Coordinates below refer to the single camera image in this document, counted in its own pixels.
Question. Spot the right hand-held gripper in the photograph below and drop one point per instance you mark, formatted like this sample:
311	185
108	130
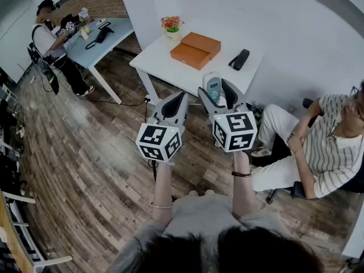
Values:
236	132

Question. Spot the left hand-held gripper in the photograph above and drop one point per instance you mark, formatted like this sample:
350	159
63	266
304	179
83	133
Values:
159	141

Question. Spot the grey handheld device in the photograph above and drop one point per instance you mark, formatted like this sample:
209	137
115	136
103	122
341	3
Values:
212	91

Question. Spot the person's left forearm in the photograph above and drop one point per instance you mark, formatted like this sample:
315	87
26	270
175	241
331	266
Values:
162	186

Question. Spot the person's right forearm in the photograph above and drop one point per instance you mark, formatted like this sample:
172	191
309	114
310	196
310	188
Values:
241	192

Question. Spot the white table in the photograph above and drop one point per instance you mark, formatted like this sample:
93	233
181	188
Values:
170	70

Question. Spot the black wrist band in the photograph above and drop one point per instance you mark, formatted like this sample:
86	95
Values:
241	175

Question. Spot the flowers in white pot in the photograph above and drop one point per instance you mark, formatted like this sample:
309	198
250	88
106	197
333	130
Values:
172	27

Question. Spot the person's light shoes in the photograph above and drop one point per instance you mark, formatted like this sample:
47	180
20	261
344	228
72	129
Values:
210	192

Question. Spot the grey-blue table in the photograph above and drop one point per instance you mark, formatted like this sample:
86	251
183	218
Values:
85	53

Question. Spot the person's grey shirt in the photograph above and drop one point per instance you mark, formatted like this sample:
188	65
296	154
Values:
204	218

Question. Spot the small white plate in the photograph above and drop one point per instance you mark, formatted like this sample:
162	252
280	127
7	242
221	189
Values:
101	22

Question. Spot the pale flowers in white vase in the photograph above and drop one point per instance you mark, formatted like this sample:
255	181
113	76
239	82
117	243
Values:
84	24

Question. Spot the wooden board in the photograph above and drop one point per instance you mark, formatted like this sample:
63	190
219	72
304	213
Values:
14	246

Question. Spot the black rectangular frame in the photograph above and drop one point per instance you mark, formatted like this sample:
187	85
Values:
104	25

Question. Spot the white metal frame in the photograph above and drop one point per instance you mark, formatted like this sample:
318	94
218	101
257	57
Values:
25	223

